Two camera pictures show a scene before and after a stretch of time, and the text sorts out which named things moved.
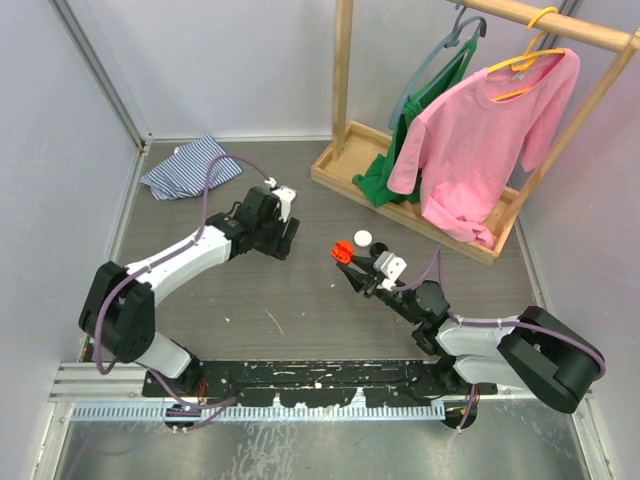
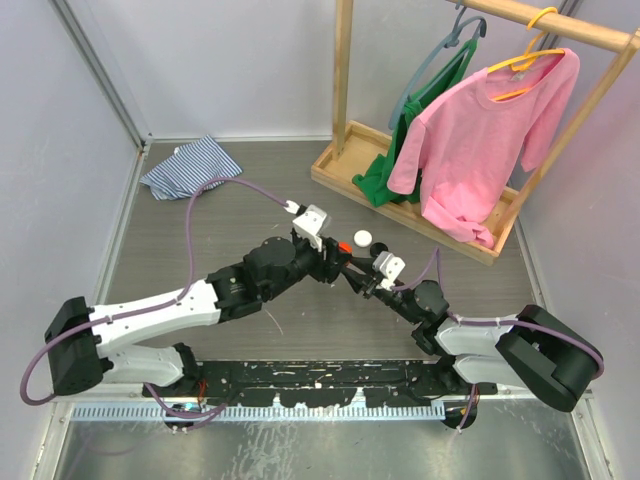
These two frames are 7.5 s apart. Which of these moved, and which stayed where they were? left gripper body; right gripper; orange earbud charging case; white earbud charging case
Moved: left gripper body
Stayed: right gripper; orange earbud charging case; white earbud charging case
